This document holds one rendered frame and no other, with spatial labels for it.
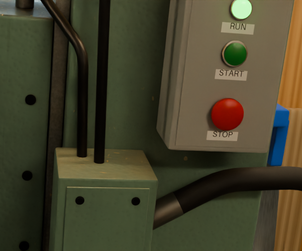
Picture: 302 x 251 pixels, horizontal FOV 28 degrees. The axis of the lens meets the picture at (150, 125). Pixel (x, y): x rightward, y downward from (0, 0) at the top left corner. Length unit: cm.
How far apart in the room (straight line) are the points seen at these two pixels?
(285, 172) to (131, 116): 17
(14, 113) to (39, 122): 3
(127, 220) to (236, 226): 17
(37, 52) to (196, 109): 18
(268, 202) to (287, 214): 53
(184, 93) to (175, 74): 2
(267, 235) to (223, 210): 92
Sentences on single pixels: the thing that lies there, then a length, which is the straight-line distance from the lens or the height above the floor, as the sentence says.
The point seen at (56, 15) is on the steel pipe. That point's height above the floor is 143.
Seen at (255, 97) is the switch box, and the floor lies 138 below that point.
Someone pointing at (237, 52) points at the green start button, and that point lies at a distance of 53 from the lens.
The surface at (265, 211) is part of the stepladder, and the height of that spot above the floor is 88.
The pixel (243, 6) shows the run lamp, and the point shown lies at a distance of 53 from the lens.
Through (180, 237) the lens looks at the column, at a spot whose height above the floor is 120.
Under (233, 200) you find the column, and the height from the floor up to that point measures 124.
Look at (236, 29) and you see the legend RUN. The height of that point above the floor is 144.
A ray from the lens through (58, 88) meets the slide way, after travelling 62.
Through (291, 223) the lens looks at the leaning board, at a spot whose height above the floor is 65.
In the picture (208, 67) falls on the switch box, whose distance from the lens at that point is 54.
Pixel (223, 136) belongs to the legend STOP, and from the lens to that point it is 56.
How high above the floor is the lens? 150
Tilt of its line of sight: 17 degrees down
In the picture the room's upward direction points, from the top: 6 degrees clockwise
